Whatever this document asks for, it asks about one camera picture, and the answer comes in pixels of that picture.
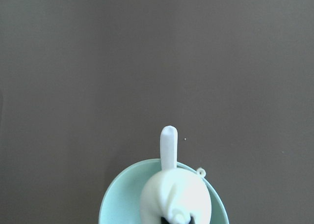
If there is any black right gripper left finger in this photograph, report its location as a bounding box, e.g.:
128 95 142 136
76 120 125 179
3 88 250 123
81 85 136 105
160 217 169 224

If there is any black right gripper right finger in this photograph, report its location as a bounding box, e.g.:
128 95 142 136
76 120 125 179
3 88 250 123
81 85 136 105
189 216 195 224

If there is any white steamed bun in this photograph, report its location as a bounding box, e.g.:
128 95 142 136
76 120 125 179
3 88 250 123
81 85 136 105
140 168 211 224

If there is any white ceramic spoon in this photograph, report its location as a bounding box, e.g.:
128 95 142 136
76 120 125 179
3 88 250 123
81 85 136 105
159 125 178 170

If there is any mint green bowl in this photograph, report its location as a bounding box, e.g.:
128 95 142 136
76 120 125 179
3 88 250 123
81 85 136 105
98 159 230 224

